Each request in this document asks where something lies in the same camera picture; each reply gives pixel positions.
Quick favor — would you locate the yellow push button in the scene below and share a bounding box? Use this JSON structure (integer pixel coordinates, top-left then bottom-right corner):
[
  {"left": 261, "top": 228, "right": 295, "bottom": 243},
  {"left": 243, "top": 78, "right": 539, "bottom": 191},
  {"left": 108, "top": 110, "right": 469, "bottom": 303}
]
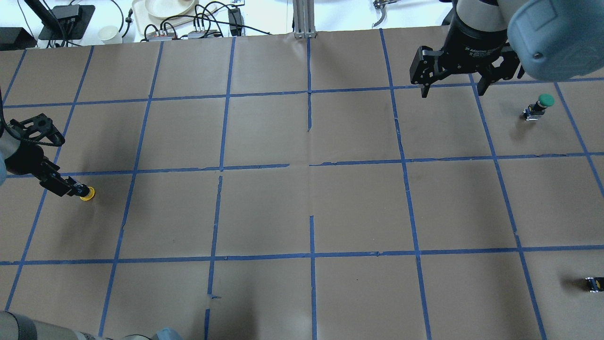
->
[{"left": 71, "top": 184, "right": 96, "bottom": 202}]

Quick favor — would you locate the green push button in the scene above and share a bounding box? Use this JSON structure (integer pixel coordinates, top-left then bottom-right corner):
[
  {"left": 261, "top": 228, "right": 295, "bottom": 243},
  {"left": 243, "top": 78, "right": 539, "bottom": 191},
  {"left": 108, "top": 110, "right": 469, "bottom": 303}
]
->
[{"left": 520, "top": 94, "right": 556, "bottom": 122}]

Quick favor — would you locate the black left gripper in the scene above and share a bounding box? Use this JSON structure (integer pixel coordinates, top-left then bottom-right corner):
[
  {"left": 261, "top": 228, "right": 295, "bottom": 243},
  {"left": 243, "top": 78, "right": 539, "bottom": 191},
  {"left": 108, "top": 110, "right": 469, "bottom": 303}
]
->
[{"left": 5, "top": 144, "right": 81, "bottom": 196}]

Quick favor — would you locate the black monitor stand base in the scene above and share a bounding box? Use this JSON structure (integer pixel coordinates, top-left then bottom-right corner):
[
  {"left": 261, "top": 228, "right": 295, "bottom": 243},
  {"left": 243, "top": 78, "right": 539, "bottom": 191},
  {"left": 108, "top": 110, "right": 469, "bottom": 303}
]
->
[{"left": 36, "top": 4, "right": 96, "bottom": 41}]

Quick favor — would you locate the small black switch block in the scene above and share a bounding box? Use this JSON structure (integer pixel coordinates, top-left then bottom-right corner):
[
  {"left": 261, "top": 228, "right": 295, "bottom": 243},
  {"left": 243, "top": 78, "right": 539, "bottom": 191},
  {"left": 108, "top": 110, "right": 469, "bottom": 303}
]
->
[{"left": 584, "top": 276, "right": 604, "bottom": 293}]

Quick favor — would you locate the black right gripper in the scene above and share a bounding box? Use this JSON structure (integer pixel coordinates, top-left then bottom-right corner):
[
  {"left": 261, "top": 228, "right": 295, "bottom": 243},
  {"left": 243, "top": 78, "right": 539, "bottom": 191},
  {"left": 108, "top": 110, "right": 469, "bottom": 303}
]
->
[{"left": 409, "top": 9, "right": 525, "bottom": 99}]

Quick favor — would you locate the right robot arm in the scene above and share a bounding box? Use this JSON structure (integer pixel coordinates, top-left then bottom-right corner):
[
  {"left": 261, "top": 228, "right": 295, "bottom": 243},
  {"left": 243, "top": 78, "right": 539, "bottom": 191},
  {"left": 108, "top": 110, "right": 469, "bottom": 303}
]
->
[{"left": 409, "top": 0, "right": 604, "bottom": 98}]

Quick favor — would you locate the aluminium frame post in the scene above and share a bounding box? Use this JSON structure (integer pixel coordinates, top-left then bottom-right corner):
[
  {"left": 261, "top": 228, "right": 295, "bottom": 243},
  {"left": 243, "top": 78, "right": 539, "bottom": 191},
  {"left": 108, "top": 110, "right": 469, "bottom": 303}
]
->
[{"left": 293, "top": 0, "right": 317, "bottom": 39}]

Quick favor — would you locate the white paper cup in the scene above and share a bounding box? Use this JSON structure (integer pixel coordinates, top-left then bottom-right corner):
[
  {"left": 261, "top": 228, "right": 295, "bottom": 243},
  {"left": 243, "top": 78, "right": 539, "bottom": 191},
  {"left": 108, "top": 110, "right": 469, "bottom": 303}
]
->
[{"left": 97, "top": 25, "right": 123, "bottom": 45}]

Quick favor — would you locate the black power adapter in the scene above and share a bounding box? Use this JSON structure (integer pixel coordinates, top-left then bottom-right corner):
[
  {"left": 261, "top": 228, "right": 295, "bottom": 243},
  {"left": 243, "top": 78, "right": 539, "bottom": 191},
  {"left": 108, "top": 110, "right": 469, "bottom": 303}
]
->
[{"left": 228, "top": 7, "right": 243, "bottom": 36}]

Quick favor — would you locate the beige tray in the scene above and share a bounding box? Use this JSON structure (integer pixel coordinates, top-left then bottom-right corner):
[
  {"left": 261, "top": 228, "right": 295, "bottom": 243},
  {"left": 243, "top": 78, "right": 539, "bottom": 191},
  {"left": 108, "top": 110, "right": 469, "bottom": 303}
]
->
[{"left": 131, "top": 0, "right": 202, "bottom": 34}]

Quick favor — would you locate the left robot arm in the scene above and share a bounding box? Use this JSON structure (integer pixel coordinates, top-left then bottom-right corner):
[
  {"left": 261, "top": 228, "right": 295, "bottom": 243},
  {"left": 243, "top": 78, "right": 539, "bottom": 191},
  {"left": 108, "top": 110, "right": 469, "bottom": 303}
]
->
[{"left": 0, "top": 136, "right": 105, "bottom": 340}]

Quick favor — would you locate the beige plate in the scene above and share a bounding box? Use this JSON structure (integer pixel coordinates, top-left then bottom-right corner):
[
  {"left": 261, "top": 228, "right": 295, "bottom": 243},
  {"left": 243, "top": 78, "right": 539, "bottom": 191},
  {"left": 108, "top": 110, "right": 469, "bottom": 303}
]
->
[{"left": 143, "top": 0, "right": 196, "bottom": 19}]

